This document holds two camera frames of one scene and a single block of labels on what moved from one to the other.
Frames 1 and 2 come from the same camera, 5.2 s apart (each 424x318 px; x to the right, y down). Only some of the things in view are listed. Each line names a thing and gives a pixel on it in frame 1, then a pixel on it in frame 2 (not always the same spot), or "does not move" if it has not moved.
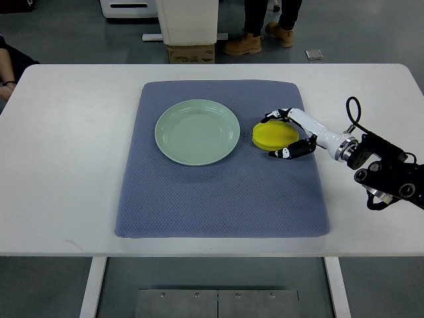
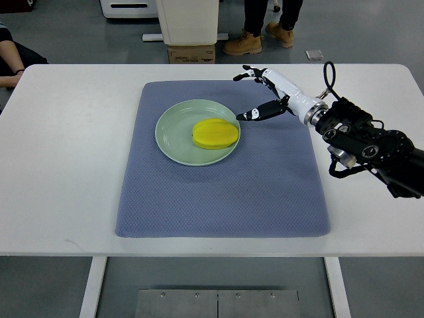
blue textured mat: x=248 y=195 does not move
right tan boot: x=286 y=36 does not move
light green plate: x=197 y=132 does not move
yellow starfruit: x=274 y=134 to x=213 y=133
